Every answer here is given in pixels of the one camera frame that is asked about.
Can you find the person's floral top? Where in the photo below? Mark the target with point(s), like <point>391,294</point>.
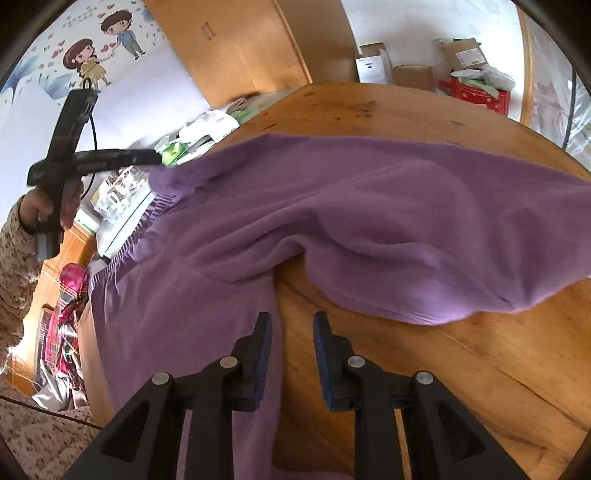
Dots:
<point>37,443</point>

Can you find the wooden wardrobe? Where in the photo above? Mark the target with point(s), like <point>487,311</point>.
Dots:
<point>240,46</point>

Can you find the closed brown cardboard box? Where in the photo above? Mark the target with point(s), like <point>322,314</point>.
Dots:
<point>413,77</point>

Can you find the white green printed carton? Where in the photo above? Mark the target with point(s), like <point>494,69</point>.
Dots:
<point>207,127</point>

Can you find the open brown cardboard box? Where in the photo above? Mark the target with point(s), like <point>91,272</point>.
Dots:
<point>466,55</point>

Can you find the pile of white green packets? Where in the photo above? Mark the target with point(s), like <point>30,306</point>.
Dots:
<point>489,78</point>

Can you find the purple fleece pants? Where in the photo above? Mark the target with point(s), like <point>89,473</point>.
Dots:
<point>369,207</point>

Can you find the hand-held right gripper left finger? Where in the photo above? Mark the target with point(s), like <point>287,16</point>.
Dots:
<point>264,364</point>

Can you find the red patterned box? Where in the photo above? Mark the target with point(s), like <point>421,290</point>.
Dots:
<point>480,97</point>

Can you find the white cardboard box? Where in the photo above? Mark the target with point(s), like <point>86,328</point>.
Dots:
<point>371,69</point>

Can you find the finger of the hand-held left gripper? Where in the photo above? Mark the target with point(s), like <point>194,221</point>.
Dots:
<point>141,157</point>

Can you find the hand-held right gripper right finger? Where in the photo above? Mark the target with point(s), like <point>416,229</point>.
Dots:
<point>322,364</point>

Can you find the pink plaid cloth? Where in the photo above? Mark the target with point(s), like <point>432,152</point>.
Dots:
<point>69,286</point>

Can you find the cartoon wall sticker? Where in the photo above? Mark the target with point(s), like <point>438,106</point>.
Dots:
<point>87,60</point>

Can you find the person's left hand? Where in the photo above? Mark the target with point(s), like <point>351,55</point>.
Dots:
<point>30,207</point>

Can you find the person's left forearm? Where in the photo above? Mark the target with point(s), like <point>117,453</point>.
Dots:
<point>16,277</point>

